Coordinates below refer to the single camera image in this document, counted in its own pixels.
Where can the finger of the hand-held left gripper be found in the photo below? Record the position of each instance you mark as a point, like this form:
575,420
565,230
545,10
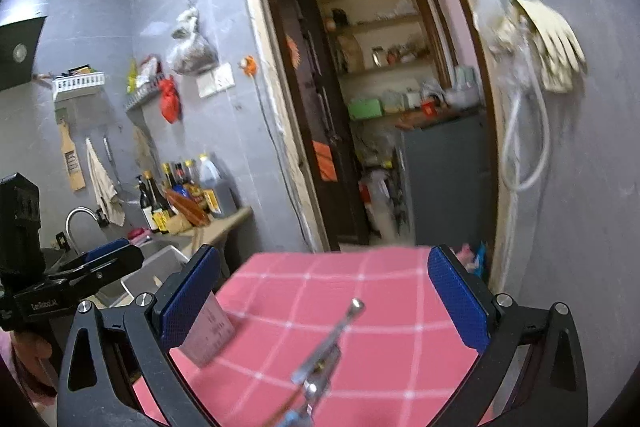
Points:
115,263
107,248

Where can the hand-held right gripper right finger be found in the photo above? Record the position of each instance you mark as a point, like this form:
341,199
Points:
457,297

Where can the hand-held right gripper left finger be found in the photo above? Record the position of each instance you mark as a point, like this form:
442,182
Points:
192,297

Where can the metal garlic press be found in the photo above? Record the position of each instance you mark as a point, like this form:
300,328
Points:
325,357

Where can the person's left hand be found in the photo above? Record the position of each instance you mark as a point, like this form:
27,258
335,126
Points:
32,354

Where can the pink soap dish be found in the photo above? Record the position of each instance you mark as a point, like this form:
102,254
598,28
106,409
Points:
138,235

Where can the stainless steel sink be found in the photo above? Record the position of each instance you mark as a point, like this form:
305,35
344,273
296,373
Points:
155,249

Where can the metal faucet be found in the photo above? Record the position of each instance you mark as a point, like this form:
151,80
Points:
80,213

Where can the dark pump bottle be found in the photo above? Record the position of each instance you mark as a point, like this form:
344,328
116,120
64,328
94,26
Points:
146,207

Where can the beige hanging towel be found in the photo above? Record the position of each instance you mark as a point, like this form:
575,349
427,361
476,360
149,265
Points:
105,187

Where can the soy sauce bottle yellow label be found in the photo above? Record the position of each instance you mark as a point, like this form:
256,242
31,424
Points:
161,212

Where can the beige kitchen counter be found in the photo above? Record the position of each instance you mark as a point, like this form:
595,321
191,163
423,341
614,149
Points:
220,222

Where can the pink checked tablecloth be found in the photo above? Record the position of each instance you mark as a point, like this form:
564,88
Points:
390,347

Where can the wooden grater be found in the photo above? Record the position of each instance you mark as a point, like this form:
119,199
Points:
72,157

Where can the hanging metal utensil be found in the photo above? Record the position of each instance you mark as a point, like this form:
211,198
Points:
111,162

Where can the orange packet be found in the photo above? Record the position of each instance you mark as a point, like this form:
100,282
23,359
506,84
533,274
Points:
190,209

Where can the small dark sauce bottle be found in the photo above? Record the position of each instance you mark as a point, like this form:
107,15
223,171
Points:
168,177
180,177

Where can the large oil jug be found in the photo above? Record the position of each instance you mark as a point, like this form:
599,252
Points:
217,189

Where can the grey cabinet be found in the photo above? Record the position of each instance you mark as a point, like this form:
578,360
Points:
450,177

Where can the red plastic bag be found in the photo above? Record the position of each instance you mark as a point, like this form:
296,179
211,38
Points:
170,99

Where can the black range hood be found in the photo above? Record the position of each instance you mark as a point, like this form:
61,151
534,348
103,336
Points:
20,52

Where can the green seasoning packet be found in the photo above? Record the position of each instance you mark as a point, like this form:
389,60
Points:
132,74

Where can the red seasoning packet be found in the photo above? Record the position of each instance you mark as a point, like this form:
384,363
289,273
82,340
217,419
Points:
150,69

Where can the red cup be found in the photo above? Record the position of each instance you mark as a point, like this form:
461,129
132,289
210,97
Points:
428,107

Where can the green box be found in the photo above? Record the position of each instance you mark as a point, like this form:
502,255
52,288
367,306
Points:
366,109

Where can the clear hanging plastic bag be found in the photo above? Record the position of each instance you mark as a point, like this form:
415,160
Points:
192,52

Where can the dark wooden door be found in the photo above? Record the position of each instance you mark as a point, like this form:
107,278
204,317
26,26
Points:
315,107

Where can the yellow rubber gloves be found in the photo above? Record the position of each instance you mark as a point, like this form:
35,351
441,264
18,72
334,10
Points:
550,42

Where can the wooden storage shelves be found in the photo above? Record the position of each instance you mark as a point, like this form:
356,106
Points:
380,27

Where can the clear plastic bag on hook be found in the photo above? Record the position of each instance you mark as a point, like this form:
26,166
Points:
495,17

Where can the black wall socket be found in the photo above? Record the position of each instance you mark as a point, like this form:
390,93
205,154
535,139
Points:
60,240

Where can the white wall basket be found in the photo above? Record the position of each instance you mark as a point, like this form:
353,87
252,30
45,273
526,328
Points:
80,86

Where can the grey wall shelf rack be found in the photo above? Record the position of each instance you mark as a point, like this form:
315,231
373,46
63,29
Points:
145,97

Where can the white wall switch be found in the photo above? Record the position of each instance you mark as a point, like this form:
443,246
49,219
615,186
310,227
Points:
206,84

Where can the white wall socket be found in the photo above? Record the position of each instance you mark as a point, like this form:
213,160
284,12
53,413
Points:
225,78

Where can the orange wall hook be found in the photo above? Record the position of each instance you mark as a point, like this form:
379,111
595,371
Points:
248,66

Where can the wooden door frame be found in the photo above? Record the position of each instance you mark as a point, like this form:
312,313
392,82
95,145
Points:
255,57

